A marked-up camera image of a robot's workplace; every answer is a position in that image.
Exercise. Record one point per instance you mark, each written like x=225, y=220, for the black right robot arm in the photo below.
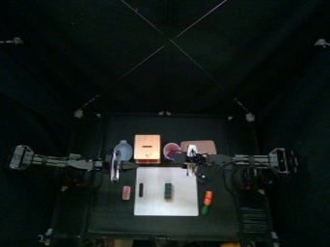
x=258, y=159

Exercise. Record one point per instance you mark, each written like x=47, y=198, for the pink rectangular tray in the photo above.
x=207, y=146

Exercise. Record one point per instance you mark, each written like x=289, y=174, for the black toy knife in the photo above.
x=141, y=189

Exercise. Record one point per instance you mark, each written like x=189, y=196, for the green toy carrot leaf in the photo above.
x=205, y=210

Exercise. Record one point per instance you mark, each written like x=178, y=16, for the black panel with white text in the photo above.
x=253, y=219

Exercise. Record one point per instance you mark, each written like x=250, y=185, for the white cloth clamp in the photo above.
x=163, y=113
x=249, y=116
x=79, y=113
x=16, y=41
x=321, y=42

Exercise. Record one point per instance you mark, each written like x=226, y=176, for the black round cap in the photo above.
x=202, y=177

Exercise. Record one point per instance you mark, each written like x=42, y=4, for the orange toy carrot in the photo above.
x=207, y=197

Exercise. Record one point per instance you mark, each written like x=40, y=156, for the light blue plate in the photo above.
x=126, y=150

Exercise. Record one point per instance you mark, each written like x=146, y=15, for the dark green sushi roll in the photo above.
x=167, y=190

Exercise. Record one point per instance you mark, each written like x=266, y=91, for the blue utensil with red loop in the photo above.
x=171, y=155

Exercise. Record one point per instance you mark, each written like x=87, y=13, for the pink rectangular block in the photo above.
x=126, y=193

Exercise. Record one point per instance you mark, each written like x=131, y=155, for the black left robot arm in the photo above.
x=55, y=160

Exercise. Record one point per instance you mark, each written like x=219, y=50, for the red plastic cup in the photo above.
x=170, y=148

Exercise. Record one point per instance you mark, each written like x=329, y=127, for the wooden box with slot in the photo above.
x=147, y=144

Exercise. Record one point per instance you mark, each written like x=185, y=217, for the white cutting board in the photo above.
x=182, y=205

